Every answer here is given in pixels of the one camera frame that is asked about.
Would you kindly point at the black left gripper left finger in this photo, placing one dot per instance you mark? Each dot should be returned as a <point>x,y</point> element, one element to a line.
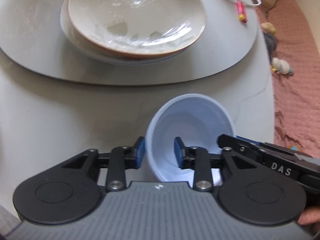
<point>76,187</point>

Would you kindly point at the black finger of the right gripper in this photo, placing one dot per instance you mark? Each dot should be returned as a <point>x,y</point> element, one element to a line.
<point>299,166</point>

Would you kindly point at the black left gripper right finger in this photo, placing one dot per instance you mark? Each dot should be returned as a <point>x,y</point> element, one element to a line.
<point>245,189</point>

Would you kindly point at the small light blue bowl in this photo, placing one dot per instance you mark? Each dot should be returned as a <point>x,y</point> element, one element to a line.
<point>198,120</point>

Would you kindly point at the person's hand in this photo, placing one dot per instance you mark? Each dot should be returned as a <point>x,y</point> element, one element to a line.
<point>310,216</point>

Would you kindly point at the pink knitted cloth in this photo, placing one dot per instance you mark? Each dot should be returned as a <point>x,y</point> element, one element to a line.
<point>296,96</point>

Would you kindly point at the white blue small toy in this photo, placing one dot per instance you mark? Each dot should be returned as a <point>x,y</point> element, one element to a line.
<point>281,67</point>

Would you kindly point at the small doll figurine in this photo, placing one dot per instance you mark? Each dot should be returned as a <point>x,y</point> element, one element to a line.
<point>270,37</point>

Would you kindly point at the white pink-flower plate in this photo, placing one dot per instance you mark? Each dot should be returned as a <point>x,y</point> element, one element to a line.
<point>92,51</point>

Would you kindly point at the pink red small toy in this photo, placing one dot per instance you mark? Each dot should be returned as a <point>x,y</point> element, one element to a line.
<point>242,16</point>

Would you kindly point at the grey round table mat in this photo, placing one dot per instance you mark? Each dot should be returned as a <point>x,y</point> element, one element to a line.
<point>31,36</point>

